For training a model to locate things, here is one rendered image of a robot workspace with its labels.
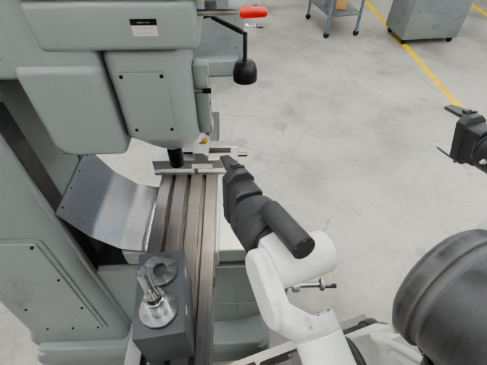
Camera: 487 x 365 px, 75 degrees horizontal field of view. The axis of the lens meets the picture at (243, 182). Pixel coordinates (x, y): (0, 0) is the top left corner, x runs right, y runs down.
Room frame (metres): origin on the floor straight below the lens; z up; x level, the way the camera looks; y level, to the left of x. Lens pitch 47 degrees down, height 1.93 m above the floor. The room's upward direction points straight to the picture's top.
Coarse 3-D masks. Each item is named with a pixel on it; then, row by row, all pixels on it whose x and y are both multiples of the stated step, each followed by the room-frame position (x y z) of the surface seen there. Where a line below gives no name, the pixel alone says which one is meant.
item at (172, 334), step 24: (144, 264) 0.41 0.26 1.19; (168, 264) 0.41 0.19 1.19; (168, 288) 0.36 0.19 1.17; (144, 312) 0.29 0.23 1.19; (168, 312) 0.29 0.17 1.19; (192, 312) 0.36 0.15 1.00; (144, 336) 0.24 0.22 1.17; (168, 336) 0.25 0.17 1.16; (192, 336) 0.29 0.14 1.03; (168, 360) 0.24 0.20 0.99
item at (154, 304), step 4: (160, 288) 0.32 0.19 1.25; (160, 292) 0.31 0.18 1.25; (144, 296) 0.30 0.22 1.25; (160, 296) 0.30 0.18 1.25; (164, 296) 0.30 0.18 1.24; (144, 300) 0.29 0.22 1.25; (156, 300) 0.29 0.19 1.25; (160, 300) 0.29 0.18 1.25; (144, 304) 0.29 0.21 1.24; (148, 304) 0.28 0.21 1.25; (152, 304) 0.28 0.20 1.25; (156, 304) 0.28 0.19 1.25; (160, 304) 0.29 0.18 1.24; (152, 308) 0.28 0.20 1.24
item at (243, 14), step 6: (246, 6) 0.69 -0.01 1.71; (252, 6) 0.69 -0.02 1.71; (198, 12) 0.68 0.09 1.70; (204, 12) 0.68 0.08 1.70; (210, 12) 0.68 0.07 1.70; (216, 12) 0.68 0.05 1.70; (222, 12) 0.68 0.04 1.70; (228, 12) 0.68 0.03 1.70; (234, 12) 0.68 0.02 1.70; (240, 12) 0.68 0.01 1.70; (246, 12) 0.68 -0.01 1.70; (252, 12) 0.68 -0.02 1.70; (258, 12) 0.68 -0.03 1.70; (264, 12) 0.68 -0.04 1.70; (246, 18) 0.68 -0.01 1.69
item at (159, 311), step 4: (164, 300) 0.30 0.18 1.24; (164, 304) 0.29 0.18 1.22; (148, 308) 0.28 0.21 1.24; (156, 308) 0.28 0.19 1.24; (160, 308) 0.28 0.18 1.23; (164, 308) 0.29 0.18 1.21; (152, 312) 0.28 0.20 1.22; (156, 312) 0.28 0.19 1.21; (160, 312) 0.28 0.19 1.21; (164, 312) 0.29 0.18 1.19; (156, 316) 0.28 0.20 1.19; (160, 316) 0.28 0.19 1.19
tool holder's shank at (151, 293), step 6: (138, 270) 0.31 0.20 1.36; (144, 270) 0.31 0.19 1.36; (138, 276) 0.29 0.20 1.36; (144, 276) 0.30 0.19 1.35; (150, 276) 0.31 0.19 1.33; (144, 282) 0.29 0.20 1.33; (150, 282) 0.30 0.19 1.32; (144, 288) 0.29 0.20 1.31; (150, 288) 0.30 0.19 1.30; (156, 288) 0.31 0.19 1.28; (144, 294) 0.29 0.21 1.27; (150, 294) 0.29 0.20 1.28; (156, 294) 0.30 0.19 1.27; (150, 300) 0.29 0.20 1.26
